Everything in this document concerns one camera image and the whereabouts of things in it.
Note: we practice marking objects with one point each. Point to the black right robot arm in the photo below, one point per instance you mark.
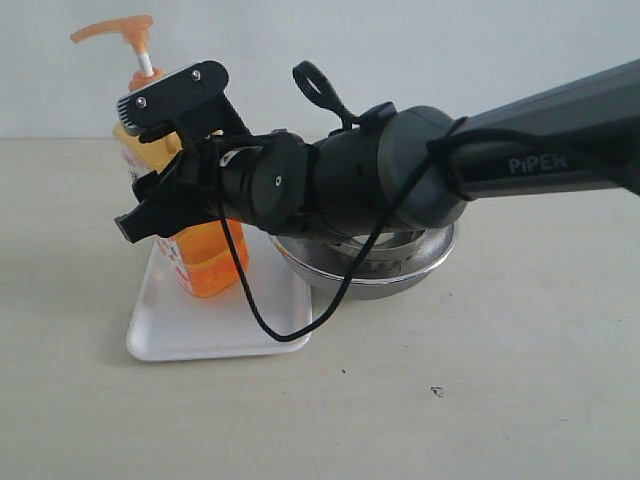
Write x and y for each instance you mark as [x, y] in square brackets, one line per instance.
[384, 170]

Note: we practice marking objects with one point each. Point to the orange pump soap bottle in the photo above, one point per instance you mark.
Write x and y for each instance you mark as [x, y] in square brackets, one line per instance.
[198, 255]

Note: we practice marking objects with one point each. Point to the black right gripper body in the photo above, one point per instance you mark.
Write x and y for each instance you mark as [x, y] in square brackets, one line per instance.
[213, 178]

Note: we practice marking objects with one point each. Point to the large steel mesh colander bowl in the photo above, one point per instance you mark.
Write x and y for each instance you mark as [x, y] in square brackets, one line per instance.
[397, 261]

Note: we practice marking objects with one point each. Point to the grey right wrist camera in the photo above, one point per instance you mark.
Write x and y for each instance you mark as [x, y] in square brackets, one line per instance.
[190, 102]

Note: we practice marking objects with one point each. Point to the white rectangular plastic tray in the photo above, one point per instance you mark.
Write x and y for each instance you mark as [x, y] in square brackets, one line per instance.
[169, 324]

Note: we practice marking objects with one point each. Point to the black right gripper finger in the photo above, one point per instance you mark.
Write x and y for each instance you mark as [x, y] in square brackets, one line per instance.
[169, 201]

